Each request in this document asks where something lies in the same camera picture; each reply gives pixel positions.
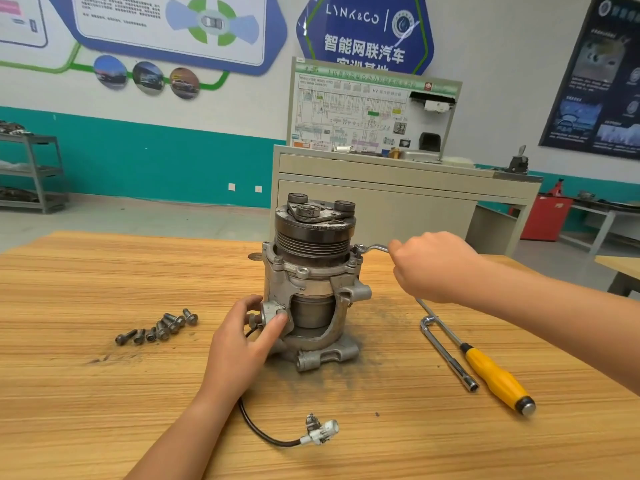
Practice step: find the dark wall poster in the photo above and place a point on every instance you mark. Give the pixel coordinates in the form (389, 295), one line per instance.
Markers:
(600, 85)

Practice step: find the white infographic wall panel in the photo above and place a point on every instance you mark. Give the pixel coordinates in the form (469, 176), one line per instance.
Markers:
(20, 15)

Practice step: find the person's left hand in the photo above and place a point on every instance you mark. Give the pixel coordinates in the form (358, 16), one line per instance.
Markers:
(238, 355)

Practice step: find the silver combination wrench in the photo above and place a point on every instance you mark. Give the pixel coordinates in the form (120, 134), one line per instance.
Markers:
(372, 249)

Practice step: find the grey metal shelf cart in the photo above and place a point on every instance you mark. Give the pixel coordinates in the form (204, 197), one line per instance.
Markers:
(30, 175)

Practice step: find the red cabinet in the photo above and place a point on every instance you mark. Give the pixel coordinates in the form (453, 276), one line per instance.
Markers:
(547, 218)

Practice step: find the grey metal compressor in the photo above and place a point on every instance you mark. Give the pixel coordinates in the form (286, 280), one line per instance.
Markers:
(315, 285)

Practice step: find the person's right forearm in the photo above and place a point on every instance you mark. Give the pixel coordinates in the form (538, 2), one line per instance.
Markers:
(565, 320)

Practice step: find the person's left forearm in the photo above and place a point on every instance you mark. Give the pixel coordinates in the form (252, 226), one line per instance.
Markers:
(175, 445)

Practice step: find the wooden side table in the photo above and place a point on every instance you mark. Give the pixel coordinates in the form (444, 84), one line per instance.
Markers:
(622, 273)

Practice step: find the round photo wall decal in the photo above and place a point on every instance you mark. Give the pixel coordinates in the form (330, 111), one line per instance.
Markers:
(111, 72)
(184, 83)
(148, 77)

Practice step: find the small black device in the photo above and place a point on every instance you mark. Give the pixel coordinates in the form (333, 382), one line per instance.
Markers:
(518, 163)

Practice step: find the blue hexagon wall sign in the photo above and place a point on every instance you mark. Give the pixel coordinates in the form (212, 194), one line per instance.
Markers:
(362, 30)

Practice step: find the beige workbench cabinet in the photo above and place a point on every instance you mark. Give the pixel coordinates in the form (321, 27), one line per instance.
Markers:
(410, 190)

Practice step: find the white wiring display board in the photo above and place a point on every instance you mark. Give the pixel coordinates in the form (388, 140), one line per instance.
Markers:
(345, 110)

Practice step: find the person's right hand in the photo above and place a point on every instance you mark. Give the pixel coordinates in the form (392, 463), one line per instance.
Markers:
(435, 270)

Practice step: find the blue rounded infographic panel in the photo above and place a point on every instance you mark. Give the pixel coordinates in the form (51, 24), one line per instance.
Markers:
(140, 25)

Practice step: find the dark round table grommet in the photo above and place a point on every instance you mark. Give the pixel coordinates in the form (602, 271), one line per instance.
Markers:
(255, 257)

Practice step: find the silver L-shaped socket wrench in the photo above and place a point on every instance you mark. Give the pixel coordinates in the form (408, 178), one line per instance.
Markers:
(448, 355)

